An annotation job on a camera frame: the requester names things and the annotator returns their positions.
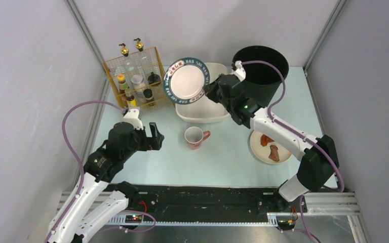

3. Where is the small black cap jar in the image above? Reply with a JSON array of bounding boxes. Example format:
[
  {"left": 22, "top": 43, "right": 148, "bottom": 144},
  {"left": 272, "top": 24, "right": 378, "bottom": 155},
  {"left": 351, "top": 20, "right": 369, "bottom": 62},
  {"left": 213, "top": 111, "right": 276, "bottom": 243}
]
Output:
[{"left": 143, "top": 89, "right": 155, "bottom": 107}]

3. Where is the aluminium frame post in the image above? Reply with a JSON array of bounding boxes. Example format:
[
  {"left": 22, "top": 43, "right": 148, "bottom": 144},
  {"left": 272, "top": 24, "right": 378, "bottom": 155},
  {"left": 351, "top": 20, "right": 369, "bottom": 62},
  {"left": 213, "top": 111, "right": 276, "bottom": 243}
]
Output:
[
  {"left": 63, "top": 0, "right": 109, "bottom": 76},
  {"left": 303, "top": 0, "right": 348, "bottom": 72}
]

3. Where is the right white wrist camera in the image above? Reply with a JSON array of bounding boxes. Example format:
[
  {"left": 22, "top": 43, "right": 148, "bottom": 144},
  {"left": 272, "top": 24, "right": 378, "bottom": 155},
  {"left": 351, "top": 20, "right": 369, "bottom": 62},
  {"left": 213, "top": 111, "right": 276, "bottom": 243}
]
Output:
[{"left": 231, "top": 61, "right": 246, "bottom": 82}]

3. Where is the white lid spice jar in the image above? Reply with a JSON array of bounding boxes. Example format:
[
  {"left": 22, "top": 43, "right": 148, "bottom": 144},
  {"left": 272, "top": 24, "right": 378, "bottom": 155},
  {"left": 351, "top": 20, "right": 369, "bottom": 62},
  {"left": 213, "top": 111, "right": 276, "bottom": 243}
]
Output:
[{"left": 130, "top": 74, "right": 146, "bottom": 103}]

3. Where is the red label sauce bottle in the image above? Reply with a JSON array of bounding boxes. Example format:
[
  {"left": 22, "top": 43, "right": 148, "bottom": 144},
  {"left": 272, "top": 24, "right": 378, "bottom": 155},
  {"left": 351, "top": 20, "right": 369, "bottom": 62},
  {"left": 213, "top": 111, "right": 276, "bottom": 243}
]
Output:
[{"left": 117, "top": 74, "right": 129, "bottom": 96}]

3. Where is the black trash bin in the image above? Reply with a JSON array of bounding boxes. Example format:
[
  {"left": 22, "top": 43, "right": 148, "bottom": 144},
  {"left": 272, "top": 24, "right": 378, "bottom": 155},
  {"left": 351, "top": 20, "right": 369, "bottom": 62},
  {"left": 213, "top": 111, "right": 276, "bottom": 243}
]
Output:
[{"left": 232, "top": 46, "right": 289, "bottom": 106}]

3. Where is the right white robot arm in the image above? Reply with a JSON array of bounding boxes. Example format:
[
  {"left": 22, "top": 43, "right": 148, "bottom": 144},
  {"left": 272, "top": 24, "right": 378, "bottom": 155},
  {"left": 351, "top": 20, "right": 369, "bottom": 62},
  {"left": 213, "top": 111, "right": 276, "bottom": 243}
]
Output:
[{"left": 203, "top": 74, "right": 342, "bottom": 202}]

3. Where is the aluminium frame post right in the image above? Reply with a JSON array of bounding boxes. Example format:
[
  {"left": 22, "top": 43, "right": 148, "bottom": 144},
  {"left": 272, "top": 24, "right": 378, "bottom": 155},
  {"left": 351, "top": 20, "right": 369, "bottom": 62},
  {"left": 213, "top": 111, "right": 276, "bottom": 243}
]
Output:
[{"left": 303, "top": 0, "right": 348, "bottom": 72}]

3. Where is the yellow wire basket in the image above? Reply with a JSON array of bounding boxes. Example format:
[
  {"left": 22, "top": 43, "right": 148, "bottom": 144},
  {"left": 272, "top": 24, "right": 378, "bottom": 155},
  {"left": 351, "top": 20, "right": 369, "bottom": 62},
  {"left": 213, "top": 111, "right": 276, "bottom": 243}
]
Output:
[{"left": 103, "top": 47, "right": 175, "bottom": 115}]

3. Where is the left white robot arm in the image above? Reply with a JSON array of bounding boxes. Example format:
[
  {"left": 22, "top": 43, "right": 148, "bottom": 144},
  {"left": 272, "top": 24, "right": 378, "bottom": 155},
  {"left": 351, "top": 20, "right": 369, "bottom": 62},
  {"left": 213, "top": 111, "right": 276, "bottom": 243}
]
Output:
[{"left": 45, "top": 119, "right": 164, "bottom": 242}]

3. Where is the blue rimmed plate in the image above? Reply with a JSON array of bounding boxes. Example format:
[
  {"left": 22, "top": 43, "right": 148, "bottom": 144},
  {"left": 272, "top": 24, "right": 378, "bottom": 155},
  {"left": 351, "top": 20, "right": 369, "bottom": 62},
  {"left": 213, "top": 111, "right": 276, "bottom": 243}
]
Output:
[{"left": 163, "top": 57, "right": 211, "bottom": 105}]

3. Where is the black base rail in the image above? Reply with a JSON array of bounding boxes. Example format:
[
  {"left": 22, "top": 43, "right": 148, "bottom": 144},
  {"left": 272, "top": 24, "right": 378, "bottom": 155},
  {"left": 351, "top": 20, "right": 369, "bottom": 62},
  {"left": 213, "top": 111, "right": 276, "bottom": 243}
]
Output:
[{"left": 106, "top": 182, "right": 307, "bottom": 224}]

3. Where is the aluminium frame post left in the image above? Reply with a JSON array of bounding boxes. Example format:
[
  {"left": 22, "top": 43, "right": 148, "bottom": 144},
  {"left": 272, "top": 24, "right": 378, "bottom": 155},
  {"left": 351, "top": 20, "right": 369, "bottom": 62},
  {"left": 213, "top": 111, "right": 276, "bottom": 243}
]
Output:
[{"left": 63, "top": 0, "right": 109, "bottom": 76}]

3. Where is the cream round plate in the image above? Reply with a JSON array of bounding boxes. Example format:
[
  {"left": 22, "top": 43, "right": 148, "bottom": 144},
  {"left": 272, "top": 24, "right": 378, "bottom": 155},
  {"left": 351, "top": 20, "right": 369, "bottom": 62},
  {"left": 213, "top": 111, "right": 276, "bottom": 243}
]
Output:
[{"left": 250, "top": 131, "right": 291, "bottom": 165}]

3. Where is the clear glass oil bottle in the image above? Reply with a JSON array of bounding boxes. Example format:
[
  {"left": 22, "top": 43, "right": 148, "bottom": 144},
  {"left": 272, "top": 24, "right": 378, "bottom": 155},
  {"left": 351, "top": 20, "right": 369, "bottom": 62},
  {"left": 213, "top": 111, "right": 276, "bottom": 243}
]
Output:
[{"left": 134, "top": 38, "right": 161, "bottom": 78}]

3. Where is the red sausage piece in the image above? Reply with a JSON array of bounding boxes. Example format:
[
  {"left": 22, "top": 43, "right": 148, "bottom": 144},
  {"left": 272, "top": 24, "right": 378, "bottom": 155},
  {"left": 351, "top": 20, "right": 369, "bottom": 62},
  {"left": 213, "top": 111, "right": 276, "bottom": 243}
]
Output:
[{"left": 260, "top": 134, "right": 274, "bottom": 147}]

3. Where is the white rectangular basin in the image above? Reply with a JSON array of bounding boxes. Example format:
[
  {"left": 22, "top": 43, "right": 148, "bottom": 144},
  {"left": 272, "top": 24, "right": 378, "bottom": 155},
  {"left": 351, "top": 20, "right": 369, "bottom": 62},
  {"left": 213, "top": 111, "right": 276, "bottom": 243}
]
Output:
[{"left": 175, "top": 62, "right": 232, "bottom": 124}]

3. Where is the pink ceramic mug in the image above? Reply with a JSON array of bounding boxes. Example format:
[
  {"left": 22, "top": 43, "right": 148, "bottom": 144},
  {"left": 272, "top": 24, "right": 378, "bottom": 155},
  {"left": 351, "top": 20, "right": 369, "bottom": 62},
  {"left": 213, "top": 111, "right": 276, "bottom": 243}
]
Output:
[{"left": 184, "top": 127, "right": 211, "bottom": 150}]

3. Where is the black lid spice jar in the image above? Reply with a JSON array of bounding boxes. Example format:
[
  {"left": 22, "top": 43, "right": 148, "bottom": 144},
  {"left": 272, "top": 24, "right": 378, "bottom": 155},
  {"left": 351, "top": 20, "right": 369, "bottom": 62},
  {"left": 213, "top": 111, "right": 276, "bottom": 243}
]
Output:
[{"left": 147, "top": 72, "right": 165, "bottom": 99}]

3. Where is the brown meat piece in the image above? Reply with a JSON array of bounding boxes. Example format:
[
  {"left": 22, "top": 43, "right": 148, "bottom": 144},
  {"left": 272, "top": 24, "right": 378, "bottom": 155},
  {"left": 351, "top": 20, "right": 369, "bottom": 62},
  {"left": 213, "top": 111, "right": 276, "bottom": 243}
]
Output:
[{"left": 268, "top": 145, "right": 280, "bottom": 162}]

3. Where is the yellow label sauce bottle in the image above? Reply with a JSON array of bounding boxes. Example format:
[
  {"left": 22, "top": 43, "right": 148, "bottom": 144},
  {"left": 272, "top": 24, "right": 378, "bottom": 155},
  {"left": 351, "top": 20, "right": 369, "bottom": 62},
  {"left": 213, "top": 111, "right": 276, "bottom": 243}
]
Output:
[{"left": 125, "top": 88, "right": 138, "bottom": 107}]

